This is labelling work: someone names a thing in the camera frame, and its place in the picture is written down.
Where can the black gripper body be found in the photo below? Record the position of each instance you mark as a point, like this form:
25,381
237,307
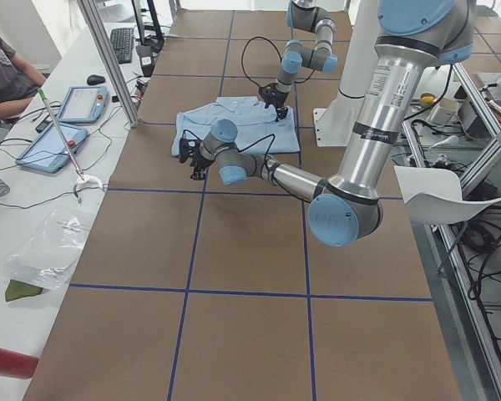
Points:
277,98
199,160

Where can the light blue striped shirt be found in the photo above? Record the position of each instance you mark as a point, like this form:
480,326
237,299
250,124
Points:
258,128

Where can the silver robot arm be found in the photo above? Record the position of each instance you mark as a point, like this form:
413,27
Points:
403,39
305,16

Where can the white mounting plate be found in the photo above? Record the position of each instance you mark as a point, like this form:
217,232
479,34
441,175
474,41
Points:
332,128

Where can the teach pendant far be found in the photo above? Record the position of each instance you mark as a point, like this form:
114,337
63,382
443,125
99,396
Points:
83,104

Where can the teach pendant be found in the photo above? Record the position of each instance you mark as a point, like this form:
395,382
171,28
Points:
47,153
83,104

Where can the grabber stick tool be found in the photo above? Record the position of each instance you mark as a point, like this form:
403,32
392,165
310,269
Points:
83,179

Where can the black computer mouse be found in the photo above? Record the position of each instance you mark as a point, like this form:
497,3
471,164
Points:
95,79

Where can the black keyboard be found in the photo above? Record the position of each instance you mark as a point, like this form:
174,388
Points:
122,42

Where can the teach pendant near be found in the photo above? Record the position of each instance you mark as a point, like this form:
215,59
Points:
47,153

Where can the clear plastic bag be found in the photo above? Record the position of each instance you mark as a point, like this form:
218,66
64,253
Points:
47,258

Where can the seated person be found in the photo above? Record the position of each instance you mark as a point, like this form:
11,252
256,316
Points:
19,82

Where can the white plastic chair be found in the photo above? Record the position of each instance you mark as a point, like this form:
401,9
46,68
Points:
434,196

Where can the green cloth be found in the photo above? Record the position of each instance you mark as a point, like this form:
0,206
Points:
17,290

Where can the red metal bottle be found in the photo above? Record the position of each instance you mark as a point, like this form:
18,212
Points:
17,365

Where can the aluminium frame post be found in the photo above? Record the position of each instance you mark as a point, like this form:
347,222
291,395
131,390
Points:
106,53

